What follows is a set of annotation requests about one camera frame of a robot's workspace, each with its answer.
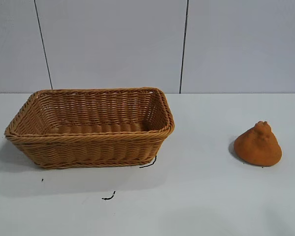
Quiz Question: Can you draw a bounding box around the bumpy orange fruit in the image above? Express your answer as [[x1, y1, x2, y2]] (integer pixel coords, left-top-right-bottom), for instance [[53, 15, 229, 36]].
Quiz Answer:
[[234, 120, 283, 167]]

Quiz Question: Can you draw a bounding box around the brown wicker basket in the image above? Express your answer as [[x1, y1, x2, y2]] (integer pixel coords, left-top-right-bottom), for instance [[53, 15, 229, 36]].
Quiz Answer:
[[4, 87, 176, 169]]

